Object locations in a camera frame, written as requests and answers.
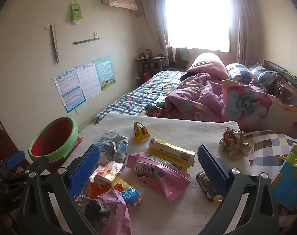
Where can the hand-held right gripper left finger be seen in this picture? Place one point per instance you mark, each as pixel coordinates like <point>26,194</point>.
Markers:
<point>84,169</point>

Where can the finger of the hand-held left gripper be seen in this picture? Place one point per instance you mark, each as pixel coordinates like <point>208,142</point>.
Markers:
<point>15,158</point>
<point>38,162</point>

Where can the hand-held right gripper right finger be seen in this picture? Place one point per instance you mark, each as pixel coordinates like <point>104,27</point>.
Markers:
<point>212,166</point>

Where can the orange snack wrapper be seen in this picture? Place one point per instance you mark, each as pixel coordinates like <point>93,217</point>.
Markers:
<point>97,189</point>

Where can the red bin with green rim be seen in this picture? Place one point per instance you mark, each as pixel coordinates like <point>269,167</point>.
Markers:
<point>53,137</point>

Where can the printed paper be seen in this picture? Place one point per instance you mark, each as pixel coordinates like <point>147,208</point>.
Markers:
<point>234,142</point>

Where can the pink plastic packaging bag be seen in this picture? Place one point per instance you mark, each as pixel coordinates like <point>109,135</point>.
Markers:
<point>173,183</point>

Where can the yellow cardboard box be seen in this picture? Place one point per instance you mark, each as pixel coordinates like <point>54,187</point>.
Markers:
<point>170,150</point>

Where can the yellow snack wrapper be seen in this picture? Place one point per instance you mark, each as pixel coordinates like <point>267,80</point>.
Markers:
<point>140,133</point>

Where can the small dark foil packet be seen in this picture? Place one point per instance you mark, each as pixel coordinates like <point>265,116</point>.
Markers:
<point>204,183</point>

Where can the fruit print wrapper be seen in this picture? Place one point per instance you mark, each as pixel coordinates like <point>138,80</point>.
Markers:
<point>106,172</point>

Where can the blue white milk carton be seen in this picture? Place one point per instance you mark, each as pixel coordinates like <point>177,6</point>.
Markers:
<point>105,140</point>

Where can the silver foil wrapper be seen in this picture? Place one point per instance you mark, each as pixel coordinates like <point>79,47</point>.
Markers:
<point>87,204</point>

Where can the crumpled blue white wrapper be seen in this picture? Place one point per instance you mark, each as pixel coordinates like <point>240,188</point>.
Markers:
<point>121,149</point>

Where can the blue patterned wrapper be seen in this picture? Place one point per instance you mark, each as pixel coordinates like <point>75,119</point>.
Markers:
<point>130,194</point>

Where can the small pink wrapper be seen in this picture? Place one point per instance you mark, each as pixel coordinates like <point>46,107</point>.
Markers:
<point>119,215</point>

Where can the checkered pillow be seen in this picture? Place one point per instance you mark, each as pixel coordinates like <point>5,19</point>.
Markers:
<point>268,149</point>

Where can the purple pink quilt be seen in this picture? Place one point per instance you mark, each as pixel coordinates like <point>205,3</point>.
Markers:
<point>249,102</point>

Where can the blue plastic toy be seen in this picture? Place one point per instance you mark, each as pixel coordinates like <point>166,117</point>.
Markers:
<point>285,186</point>

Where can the dark green plush toy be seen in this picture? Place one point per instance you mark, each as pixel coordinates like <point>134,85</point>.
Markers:
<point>153,109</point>

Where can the blue plaid cartoon bed sheet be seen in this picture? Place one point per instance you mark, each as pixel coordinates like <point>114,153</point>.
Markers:
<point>138,93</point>

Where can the blue plaid pillow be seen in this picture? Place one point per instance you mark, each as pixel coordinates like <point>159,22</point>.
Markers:
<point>263,74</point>
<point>239,71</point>

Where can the pink rolled blanket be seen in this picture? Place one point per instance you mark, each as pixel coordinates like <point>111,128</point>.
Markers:
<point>207,64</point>

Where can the wooden bed headboard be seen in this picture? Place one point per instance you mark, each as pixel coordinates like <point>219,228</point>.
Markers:
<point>285,88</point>

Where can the red container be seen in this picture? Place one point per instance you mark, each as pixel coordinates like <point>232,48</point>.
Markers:
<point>147,75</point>

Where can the dark hanging clothes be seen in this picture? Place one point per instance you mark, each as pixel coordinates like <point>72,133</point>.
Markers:
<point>179,56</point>

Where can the grey side table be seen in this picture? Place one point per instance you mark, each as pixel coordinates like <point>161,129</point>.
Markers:
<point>151,58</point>

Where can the clutter of small containers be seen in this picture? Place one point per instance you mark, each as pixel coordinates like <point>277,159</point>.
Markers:
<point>147,53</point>

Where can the pale pink curtain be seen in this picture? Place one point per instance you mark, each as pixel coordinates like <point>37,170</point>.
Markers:
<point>155,24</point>
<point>242,29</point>

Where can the bright window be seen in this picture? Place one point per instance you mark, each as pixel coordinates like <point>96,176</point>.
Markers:
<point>197,19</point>

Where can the blue wall poster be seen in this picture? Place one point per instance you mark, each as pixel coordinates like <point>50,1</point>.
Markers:
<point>70,90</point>

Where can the white wall poster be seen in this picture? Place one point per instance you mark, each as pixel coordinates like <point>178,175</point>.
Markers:
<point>88,80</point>

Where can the teal wall poster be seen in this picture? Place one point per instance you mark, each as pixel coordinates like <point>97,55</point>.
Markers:
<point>105,72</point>

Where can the dark wall rail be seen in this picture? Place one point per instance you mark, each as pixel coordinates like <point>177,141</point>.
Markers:
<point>86,40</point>

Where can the green wall tissue box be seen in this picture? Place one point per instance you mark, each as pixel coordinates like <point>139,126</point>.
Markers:
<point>76,11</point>

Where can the covered wall air conditioner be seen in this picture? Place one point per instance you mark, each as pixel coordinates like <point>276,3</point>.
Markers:
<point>119,0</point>

